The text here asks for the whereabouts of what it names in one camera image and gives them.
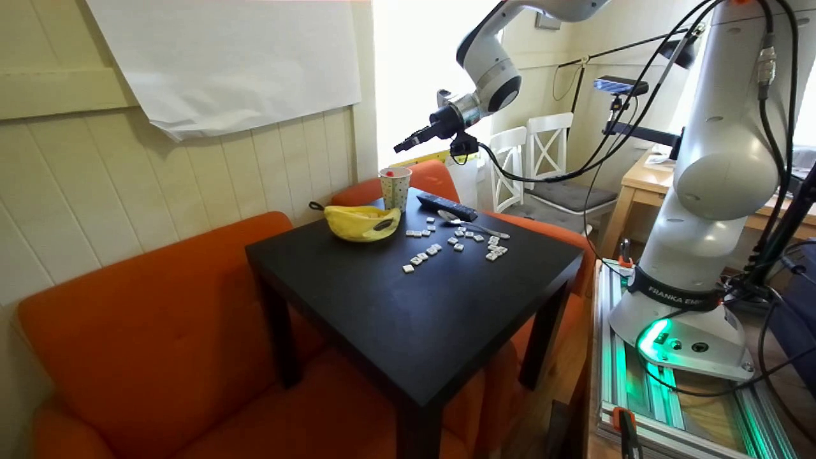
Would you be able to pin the wooden desk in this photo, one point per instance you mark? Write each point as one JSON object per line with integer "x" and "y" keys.
{"x": 646, "y": 182}

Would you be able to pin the white dotted paper cup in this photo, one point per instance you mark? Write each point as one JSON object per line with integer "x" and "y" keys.
{"x": 395, "y": 193}

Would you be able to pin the white wooden chair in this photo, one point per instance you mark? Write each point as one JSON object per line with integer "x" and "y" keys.
{"x": 549, "y": 150}
{"x": 512, "y": 168}

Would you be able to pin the orange sofa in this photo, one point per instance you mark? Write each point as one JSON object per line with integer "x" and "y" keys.
{"x": 154, "y": 340}

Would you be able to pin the scattered domino tiles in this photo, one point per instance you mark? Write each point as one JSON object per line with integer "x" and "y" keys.
{"x": 449, "y": 219}

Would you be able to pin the camera on stand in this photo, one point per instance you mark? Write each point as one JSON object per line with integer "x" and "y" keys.
{"x": 622, "y": 86}

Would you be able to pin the white paper sheet on wall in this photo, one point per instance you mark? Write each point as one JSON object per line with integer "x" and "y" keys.
{"x": 230, "y": 59}

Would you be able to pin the orange black clamp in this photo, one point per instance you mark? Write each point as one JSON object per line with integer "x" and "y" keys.
{"x": 625, "y": 424}

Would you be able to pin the orange marker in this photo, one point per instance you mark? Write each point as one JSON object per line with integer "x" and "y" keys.
{"x": 391, "y": 174}

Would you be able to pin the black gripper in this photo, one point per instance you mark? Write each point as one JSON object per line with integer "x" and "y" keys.
{"x": 444, "y": 124}

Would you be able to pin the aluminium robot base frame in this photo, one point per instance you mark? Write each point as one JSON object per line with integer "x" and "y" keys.
{"x": 673, "y": 409}

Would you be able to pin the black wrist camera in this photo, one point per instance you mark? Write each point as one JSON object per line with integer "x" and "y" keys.
{"x": 462, "y": 147}

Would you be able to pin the black desk lamp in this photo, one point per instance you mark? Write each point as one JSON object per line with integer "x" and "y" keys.
{"x": 680, "y": 46}

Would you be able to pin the black side table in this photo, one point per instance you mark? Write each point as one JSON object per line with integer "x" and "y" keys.
{"x": 424, "y": 316}

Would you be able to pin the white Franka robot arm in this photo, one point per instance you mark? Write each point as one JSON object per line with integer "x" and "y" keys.
{"x": 730, "y": 169}

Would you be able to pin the black remote control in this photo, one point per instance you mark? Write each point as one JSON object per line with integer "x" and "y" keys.
{"x": 447, "y": 207}

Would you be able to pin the yellow banana-shaped bowl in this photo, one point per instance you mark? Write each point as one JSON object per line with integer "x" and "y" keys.
{"x": 361, "y": 225}

